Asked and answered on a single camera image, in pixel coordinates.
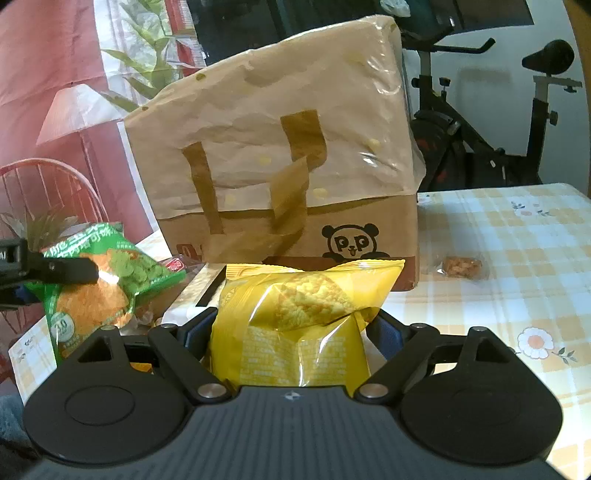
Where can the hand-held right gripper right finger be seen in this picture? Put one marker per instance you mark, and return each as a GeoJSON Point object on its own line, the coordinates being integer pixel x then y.
{"type": "Point", "coordinates": [383, 334]}

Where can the printed red wall cloth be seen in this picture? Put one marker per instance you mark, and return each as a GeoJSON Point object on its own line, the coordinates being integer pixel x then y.
{"type": "Point", "coordinates": [46, 55]}

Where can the brown taped cardboard box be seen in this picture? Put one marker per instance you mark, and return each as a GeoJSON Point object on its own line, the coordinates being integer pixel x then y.
{"type": "Point", "coordinates": [277, 161]}

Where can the brown candy in clear wrapper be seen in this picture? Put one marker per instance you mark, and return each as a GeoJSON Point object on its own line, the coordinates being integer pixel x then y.
{"type": "Point", "coordinates": [461, 267]}

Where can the black exercise bike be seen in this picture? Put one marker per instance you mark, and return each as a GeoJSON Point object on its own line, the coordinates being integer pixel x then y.
{"type": "Point", "coordinates": [538, 138]}

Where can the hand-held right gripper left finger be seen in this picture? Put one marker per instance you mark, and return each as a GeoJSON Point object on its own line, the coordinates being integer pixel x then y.
{"type": "Point", "coordinates": [196, 332]}

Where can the red snack packet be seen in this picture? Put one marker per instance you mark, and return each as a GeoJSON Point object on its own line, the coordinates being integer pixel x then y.
{"type": "Point", "coordinates": [174, 266]}

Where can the dark cloth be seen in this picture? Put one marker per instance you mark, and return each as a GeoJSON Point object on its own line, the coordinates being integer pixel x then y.
{"type": "Point", "coordinates": [11, 415]}

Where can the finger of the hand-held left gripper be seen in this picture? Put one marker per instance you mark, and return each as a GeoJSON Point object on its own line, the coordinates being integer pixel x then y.
{"type": "Point", "coordinates": [64, 268]}
{"type": "Point", "coordinates": [23, 294]}

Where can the green snack packet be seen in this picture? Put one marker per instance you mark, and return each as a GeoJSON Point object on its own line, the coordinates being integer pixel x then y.
{"type": "Point", "coordinates": [129, 272]}

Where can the yellow snack packet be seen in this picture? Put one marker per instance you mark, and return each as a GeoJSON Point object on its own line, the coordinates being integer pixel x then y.
{"type": "Point", "coordinates": [300, 332]}

